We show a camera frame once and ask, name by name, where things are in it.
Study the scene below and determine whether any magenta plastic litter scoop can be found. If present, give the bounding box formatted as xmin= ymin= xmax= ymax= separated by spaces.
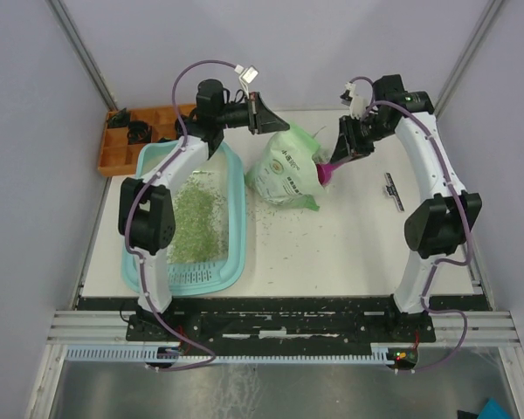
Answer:
xmin=315 ymin=161 xmax=345 ymax=186

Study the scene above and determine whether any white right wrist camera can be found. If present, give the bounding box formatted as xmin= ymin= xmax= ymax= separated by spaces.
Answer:
xmin=340 ymin=81 xmax=369 ymax=119

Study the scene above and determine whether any blue object bottom corner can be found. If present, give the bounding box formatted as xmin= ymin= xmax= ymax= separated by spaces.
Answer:
xmin=477 ymin=398 xmax=512 ymax=419

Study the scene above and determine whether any white slotted cable duct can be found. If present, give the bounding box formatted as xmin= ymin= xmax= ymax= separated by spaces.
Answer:
xmin=64 ymin=342 xmax=398 ymax=362

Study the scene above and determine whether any green cat litter bag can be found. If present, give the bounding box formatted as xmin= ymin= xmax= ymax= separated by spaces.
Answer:
xmin=245 ymin=123 xmax=330 ymax=211

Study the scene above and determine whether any green litter granules pile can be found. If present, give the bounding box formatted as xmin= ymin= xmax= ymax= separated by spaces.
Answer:
xmin=168 ymin=172 xmax=228 ymax=264

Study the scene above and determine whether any black round part in tray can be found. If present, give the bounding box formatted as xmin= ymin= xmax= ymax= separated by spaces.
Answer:
xmin=174 ymin=114 xmax=190 ymax=140

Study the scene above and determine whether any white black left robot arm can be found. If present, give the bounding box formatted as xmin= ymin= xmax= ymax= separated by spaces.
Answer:
xmin=118 ymin=79 xmax=289 ymax=340

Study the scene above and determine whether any white plastic clip tool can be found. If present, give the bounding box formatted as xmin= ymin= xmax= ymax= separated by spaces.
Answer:
xmin=384 ymin=172 xmax=405 ymax=212

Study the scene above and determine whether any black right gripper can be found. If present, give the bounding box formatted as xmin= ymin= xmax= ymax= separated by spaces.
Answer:
xmin=328 ymin=114 xmax=390 ymax=166

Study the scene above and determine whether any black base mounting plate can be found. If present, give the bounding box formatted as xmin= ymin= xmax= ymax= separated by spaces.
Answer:
xmin=126 ymin=294 xmax=437 ymax=354

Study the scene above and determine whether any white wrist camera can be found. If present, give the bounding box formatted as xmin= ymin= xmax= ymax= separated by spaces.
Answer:
xmin=234 ymin=65 xmax=259 ymax=96
xmin=340 ymin=81 xmax=369 ymax=119

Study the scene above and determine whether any aluminium frame rail left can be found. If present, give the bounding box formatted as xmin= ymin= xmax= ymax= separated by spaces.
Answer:
xmin=45 ymin=0 xmax=118 ymax=111

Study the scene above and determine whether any black ring part in tray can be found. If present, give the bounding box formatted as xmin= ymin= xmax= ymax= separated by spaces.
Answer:
xmin=127 ymin=120 xmax=153 ymax=145

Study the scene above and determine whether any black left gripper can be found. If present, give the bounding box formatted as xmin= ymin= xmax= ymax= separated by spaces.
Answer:
xmin=217 ymin=93 xmax=291 ymax=135

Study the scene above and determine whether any teal plastic litter box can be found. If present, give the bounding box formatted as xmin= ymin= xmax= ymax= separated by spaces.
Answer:
xmin=121 ymin=140 xmax=247 ymax=294

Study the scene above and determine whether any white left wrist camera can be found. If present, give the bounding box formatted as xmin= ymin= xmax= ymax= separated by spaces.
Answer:
xmin=234 ymin=65 xmax=259 ymax=96

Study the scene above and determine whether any orange compartment tray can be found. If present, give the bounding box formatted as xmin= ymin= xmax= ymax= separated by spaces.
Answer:
xmin=98 ymin=104 xmax=195 ymax=177

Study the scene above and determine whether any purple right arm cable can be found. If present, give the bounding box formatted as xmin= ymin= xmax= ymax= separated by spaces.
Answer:
xmin=344 ymin=76 xmax=473 ymax=374

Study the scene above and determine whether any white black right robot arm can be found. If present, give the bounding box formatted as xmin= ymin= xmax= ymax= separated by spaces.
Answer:
xmin=329 ymin=74 xmax=482 ymax=341

